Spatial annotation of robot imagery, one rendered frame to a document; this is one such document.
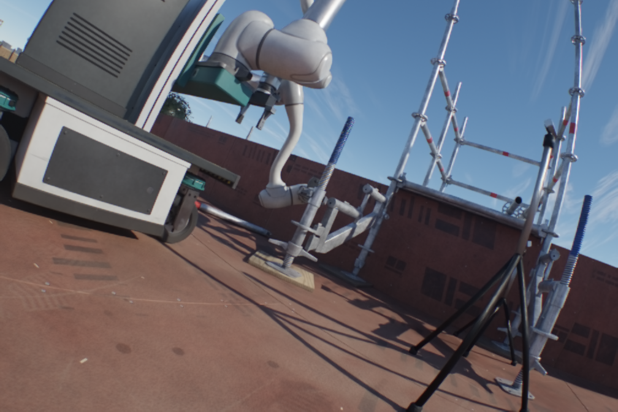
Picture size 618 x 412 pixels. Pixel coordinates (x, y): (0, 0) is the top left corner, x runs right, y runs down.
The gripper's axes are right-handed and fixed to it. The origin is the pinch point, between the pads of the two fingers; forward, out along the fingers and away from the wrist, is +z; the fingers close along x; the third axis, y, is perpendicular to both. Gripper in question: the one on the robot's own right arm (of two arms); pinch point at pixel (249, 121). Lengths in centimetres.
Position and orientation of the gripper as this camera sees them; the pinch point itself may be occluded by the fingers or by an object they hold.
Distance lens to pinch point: 133.6
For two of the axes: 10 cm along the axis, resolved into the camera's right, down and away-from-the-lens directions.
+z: -4.1, 9.1, -0.8
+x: 7.9, 3.0, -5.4
